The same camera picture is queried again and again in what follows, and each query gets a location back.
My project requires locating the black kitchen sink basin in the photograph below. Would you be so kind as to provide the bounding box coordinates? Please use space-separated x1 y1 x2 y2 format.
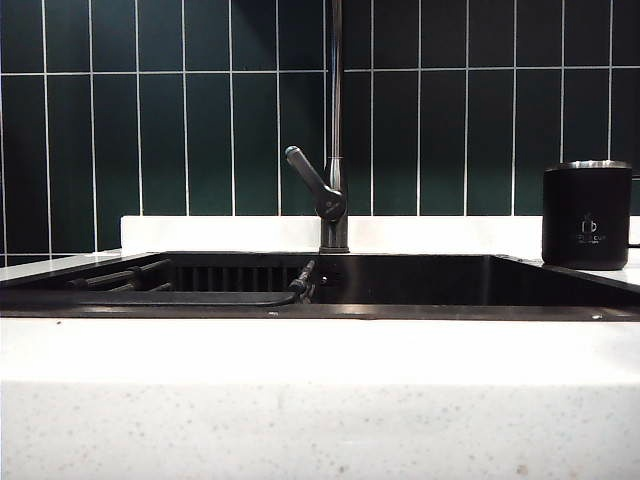
0 249 640 322

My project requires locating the dark metal kitchen faucet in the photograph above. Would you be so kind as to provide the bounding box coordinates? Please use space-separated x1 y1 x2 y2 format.
317 0 351 255

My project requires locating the black sink drain rack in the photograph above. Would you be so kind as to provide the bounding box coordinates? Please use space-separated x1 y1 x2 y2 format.
0 257 319 308

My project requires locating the black mug with steel rim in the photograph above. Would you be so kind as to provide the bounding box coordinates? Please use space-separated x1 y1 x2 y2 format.
541 159 640 272

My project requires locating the white stone backsplash ledge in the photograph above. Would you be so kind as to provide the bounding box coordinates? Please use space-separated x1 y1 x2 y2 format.
120 214 640 262

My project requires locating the grey faucet lever handle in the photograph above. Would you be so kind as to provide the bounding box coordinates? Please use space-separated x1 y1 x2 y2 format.
283 144 347 222

